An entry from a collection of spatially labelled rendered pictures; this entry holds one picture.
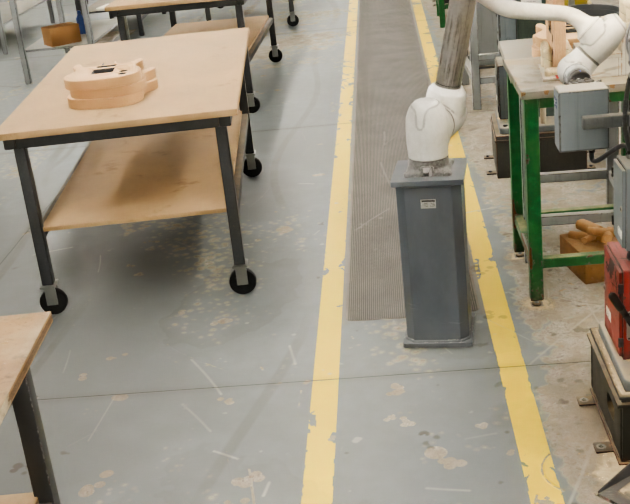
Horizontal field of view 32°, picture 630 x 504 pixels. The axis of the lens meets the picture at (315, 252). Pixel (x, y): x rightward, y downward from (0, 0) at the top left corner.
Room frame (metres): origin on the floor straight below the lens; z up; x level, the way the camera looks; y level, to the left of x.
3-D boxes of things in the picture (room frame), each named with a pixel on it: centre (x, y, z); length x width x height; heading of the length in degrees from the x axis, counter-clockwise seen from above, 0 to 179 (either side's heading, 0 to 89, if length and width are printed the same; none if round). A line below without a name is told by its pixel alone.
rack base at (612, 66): (4.37, -1.23, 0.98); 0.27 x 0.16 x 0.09; 173
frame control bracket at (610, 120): (3.32, -0.98, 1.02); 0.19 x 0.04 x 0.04; 85
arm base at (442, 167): (4.00, -0.47, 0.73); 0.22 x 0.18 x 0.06; 167
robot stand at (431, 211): (4.01, -0.47, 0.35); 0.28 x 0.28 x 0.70; 77
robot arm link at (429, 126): (4.02, -0.48, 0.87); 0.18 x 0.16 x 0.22; 154
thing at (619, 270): (3.17, -0.99, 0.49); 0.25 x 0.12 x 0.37; 175
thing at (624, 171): (3.17, -1.00, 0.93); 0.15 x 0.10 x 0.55; 175
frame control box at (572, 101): (3.33, -0.92, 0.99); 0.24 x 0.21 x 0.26; 175
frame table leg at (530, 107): (4.17, -0.91, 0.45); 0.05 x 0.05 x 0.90; 85
